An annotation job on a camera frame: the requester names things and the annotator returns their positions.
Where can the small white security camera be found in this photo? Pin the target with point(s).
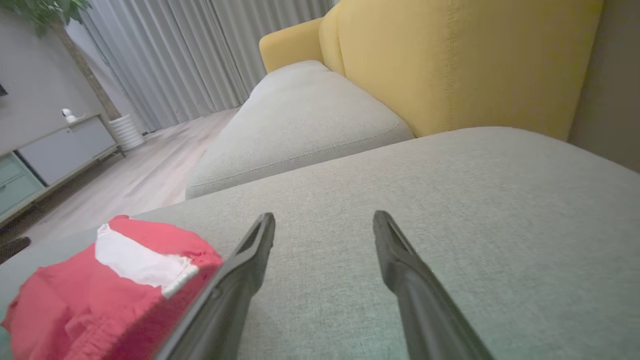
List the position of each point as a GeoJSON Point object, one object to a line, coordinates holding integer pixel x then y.
{"type": "Point", "coordinates": [68, 115]}

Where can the grey pleated curtain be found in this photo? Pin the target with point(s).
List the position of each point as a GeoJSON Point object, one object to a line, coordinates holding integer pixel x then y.
{"type": "Point", "coordinates": [190, 55]}

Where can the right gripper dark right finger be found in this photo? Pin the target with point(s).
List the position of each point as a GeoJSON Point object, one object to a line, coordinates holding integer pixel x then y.
{"type": "Point", "coordinates": [425, 310]}

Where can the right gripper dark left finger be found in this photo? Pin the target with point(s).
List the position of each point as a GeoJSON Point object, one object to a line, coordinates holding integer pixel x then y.
{"type": "Point", "coordinates": [225, 305]}

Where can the large grey sofa seat cushion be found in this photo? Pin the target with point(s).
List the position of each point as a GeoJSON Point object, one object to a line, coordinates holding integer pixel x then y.
{"type": "Point", "coordinates": [475, 225]}

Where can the red basketball jersey white sleeves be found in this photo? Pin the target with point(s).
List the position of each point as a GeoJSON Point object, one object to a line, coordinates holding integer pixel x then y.
{"type": "Point", "coordinates": [75, 310]}

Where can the low grey green tv cabinet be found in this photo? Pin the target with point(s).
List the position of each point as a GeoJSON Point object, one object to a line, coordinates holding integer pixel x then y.
{"type": "Point", "coordinates": [60, 155]}

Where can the yellow sofa armrest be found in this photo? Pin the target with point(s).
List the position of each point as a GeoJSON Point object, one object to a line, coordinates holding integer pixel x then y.
{"type": "Point", "coordinates": [290, 47]}

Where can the small grey sofa seat cushion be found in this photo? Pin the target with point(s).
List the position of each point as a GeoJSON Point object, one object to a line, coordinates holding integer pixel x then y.
{"type": "Point", "coordinates": [300, 120]}

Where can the white ribbed plant pot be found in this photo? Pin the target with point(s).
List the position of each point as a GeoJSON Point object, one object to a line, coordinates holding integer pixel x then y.
{"type": "Point", "coordinates": [126, 132]}

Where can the indoor tree with green leaves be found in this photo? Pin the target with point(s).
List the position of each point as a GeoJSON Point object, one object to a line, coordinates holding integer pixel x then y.
{"type": "Point", "coordinates": [82, 65]}

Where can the yellow sofa backrest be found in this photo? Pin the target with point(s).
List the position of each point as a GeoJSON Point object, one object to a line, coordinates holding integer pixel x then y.
{"type": "Point", "coordinates": [460, 60]}

